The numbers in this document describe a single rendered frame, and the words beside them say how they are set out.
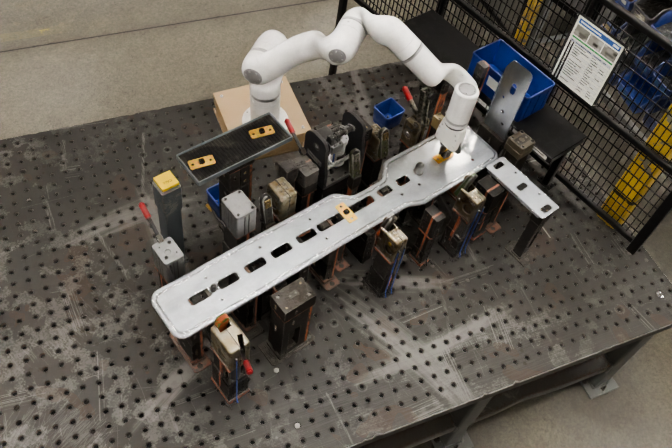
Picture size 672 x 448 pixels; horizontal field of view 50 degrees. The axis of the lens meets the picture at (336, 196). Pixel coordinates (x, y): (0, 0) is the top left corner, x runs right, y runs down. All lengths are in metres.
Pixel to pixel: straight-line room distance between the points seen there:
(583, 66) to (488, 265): 0.82
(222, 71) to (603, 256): 2.43
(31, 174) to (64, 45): 1.72
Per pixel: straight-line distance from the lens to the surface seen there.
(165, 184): 2.30
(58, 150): 3.06
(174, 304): 2.24
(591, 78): 2.84
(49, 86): 4.35
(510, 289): 2.80
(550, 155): 2.81
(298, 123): 2.97
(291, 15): 4.78
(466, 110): 2.46
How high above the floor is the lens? 2.95
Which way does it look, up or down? 52 degrees down
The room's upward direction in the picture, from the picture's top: 11 degrees clockwise
